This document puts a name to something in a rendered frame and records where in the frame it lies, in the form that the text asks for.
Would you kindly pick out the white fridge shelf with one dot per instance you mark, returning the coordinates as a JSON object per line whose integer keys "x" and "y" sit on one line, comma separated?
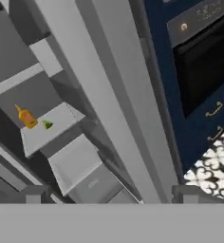
{"x": 53, "y": 126}

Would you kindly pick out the grey fridge door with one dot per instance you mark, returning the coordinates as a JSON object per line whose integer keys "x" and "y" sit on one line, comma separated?
{"x": 117, "y": 95}

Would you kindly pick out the green lemon wedge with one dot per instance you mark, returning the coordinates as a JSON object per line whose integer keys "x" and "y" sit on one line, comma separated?
{"x": 47, "y": 124}

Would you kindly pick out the dark blue drawer front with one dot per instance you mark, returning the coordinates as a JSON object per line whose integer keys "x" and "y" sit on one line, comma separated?
{"x": 223, "y": 95}
{"x": 199, "y": 148}

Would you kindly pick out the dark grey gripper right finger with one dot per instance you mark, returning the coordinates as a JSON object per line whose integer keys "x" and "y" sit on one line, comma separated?
{"x": 190, "y": 191}

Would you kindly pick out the dark blue cupboard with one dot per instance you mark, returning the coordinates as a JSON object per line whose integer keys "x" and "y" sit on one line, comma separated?
{"x": 167, "y": 104}

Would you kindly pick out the round copper oven knob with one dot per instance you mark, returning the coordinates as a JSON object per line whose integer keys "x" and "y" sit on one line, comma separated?
{"x": 184, "y": 27}

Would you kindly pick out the grey fridge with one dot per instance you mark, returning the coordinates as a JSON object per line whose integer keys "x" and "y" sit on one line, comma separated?
{"x": 19, "y": 57}

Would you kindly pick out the pale grey fridge drawer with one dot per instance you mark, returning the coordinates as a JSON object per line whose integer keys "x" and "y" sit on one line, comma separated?
{"x": 74, "y": 161}
{"x": 96, "y": 186}

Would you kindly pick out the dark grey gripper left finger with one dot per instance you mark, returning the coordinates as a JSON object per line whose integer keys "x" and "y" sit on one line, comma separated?
{"x": 33, "y": 191}

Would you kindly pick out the black oven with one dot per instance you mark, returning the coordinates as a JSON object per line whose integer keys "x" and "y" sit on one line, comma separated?
{"x": 205, "y": 53}

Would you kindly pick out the amber bottle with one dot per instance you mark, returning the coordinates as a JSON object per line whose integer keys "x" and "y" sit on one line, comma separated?
{"x": 27, "y": 117}

